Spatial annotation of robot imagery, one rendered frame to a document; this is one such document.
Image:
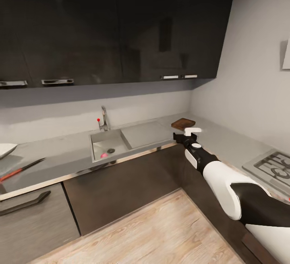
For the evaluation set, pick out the burner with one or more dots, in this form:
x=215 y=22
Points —
x=273 y=167

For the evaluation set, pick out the parer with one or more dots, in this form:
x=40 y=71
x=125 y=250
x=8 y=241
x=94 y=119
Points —
x=17 y=171

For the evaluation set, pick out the dishwasher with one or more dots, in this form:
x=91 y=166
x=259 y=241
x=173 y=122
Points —
x=35 y=223

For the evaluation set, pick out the cabinet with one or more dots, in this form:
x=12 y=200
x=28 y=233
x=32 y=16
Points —
x=167 y=40
x=57 y=43

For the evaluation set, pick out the oven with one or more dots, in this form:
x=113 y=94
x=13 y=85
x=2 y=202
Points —
x=249 y=245

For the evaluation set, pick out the cutting board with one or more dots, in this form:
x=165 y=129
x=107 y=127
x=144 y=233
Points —
x=183 y=123

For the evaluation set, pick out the drop in sink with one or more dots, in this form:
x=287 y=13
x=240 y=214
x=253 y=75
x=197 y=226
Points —
x=122 y=140

